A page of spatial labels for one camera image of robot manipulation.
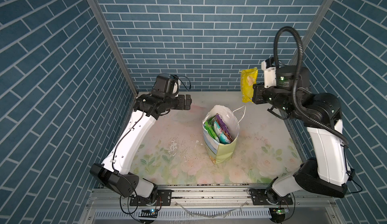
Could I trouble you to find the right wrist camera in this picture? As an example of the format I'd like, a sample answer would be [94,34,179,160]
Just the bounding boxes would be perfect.
[261,57,277,88]

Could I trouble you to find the purple Fox's candy packet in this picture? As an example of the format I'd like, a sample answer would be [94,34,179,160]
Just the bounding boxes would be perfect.
[215,114,233,141]

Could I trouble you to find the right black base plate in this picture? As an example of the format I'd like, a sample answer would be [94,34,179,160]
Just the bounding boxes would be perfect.
[248,188,294,205]

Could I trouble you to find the bright green snack packet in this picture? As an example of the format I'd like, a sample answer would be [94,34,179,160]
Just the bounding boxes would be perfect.
[204,117,220,143]

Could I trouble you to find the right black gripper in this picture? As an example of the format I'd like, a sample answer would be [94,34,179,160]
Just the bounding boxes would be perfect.
[248,83,288,118]

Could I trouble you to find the left controller board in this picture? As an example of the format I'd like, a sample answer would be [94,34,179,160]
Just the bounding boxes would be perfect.
[138,209,159,224]

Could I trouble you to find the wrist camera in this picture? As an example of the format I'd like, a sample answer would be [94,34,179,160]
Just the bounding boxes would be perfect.
[261,57,277,88]
[151,75,179,99]

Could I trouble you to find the right controller board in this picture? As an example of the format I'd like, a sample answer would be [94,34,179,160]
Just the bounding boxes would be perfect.
[269,208,286,224]

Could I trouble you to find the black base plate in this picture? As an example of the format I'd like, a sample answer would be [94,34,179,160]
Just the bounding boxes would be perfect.
[130,189,172,207]
[248,188,294,205]

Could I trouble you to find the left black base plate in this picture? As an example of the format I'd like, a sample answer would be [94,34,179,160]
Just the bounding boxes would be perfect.
[130,189,172,207]

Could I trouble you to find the floral paper gift bag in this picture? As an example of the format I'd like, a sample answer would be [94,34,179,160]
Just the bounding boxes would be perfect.
[202,105,246,165]

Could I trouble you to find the black corrugated cable conduit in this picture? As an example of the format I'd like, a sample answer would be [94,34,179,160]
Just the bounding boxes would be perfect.
[273,26,350,147]

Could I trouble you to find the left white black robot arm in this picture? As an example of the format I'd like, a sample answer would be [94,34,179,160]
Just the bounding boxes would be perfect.
[90,94,192,202]

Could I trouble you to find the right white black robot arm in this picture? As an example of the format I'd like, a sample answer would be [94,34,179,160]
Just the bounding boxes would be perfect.
[253,62,354,204]

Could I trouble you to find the aluminium mounting rail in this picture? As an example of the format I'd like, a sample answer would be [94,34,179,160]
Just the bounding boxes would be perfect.
[80,184,345,224]

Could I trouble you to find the yellow snack packet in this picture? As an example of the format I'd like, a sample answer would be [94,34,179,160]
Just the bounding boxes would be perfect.
[240,67,258,103]

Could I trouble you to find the controller board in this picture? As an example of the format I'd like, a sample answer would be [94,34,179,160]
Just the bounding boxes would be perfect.
[138,209,159,224]
[269,208,286,224]

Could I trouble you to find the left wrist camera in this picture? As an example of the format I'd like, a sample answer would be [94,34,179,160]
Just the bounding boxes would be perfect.
[151,75,179,99]

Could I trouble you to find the teal Fox's candy packet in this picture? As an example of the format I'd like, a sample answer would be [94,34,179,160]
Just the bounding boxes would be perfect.
[213,121,232,144]

